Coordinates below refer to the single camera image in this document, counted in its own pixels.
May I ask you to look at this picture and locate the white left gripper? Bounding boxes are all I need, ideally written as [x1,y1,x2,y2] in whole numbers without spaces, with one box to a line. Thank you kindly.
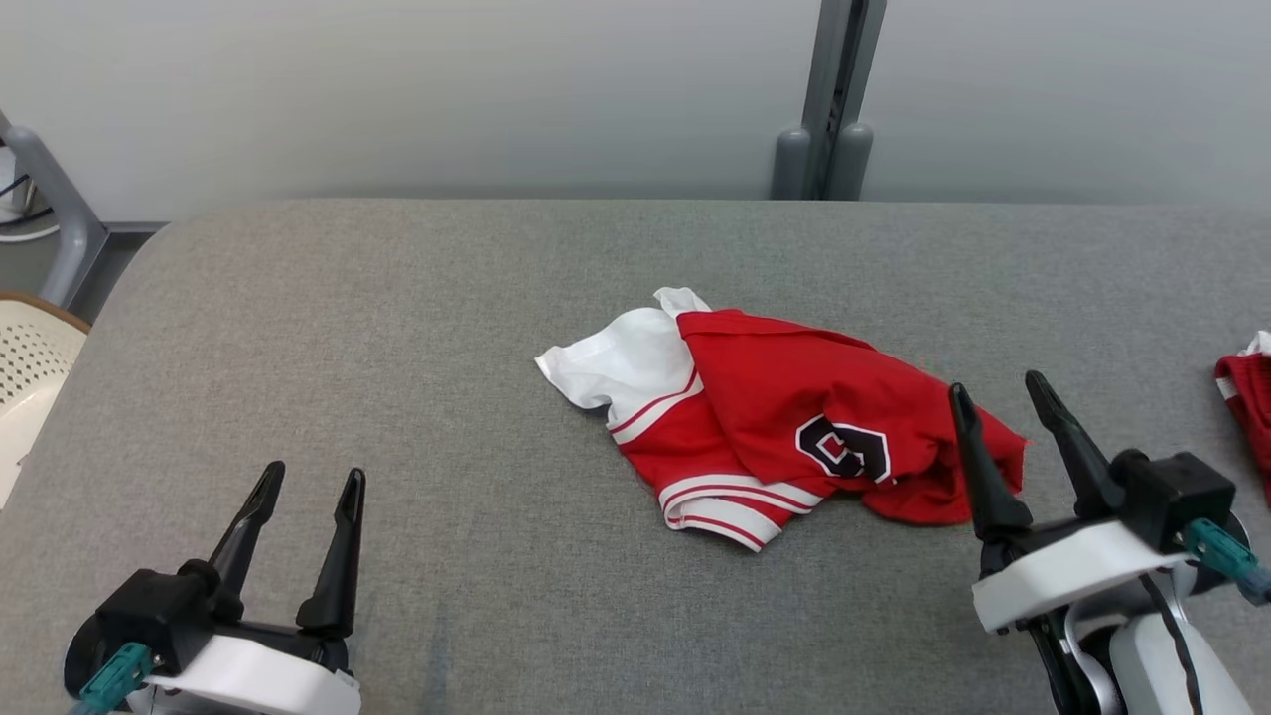
[129,461,366,715]

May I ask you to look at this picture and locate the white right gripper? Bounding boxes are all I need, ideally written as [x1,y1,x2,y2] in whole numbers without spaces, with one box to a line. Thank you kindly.
[948,370,1191,637]

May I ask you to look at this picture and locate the red shorts with white stripe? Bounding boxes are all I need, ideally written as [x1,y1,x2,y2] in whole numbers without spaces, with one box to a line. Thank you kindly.
[1214,331,1271,503]

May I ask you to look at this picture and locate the red jersey with white sleeves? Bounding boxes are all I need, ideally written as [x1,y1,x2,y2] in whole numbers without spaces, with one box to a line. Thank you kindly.
[535,287,1030,553]

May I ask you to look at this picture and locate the cream perforated laundry basket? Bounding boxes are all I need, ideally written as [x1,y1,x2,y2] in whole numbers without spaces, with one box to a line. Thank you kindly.
[0,291,91,508]

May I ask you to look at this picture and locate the white round floor base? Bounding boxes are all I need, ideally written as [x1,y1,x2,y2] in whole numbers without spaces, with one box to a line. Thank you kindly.
[0,149,61,244]

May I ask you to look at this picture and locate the teal right camera connector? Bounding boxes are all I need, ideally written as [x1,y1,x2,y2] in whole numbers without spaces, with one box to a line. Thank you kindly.
[1182,518,1271,607]

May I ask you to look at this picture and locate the teal camera connector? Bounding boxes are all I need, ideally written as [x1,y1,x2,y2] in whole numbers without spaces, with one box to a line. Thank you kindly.
[71,643,157,715]
[1182,518,1271,607]

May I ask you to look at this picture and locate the teal left camera connector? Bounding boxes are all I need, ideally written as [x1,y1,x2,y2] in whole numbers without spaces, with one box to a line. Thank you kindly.
[71,643,157,715]

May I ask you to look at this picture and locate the grey slanted frame leg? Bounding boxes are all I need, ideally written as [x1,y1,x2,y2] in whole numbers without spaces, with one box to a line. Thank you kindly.
[0,109,109,310]

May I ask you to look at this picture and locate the grey double partition post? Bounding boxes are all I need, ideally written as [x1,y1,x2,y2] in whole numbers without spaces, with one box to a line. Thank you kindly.
[772,0,888,202]

